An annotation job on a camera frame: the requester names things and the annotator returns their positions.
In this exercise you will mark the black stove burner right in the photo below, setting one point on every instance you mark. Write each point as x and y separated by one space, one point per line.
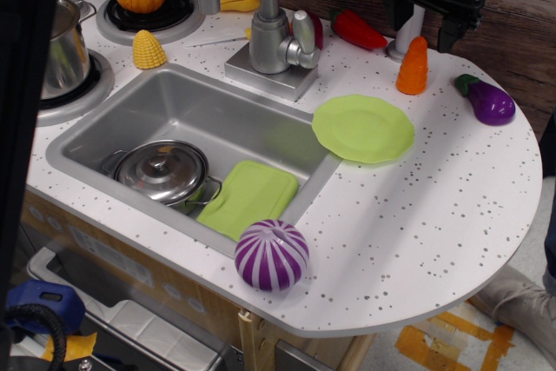
173 21

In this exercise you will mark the white pole with base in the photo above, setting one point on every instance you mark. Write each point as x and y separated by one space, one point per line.
411 29

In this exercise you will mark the red toy pepper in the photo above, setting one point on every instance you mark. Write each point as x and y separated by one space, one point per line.
352 28

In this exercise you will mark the grey shoe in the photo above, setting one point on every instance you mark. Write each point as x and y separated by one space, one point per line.
514 300

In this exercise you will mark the blue clamp tool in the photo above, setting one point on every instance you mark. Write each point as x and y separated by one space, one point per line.
31 304

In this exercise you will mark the orange toy carrot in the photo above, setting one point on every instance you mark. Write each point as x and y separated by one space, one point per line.
412 77

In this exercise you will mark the silver toy faucet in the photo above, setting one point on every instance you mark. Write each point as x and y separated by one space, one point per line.
281 57

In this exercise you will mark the purple toy eggplant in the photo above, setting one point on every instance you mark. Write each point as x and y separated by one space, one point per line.
491 105

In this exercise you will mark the light green plastic plate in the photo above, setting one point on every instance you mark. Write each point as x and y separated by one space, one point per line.
363 129

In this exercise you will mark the black foreground post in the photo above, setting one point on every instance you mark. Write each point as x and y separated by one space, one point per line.
25 37

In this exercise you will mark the green cutting board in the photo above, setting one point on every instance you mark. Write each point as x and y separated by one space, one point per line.
251 192

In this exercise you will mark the small steel pot with lid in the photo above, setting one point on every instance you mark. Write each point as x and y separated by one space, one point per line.
173 173

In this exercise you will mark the tall steel pot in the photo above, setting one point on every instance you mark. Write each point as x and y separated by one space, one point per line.
68 62

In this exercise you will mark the stove burner front left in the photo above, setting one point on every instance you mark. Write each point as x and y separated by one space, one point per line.
93 91

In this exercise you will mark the purple striped toy onion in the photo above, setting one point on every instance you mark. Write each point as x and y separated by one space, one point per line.
271 255

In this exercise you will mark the yellow toy corn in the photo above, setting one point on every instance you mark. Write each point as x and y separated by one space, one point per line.
147 51

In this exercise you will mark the grey toy sink basin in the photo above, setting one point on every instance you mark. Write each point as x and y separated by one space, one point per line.
228 124

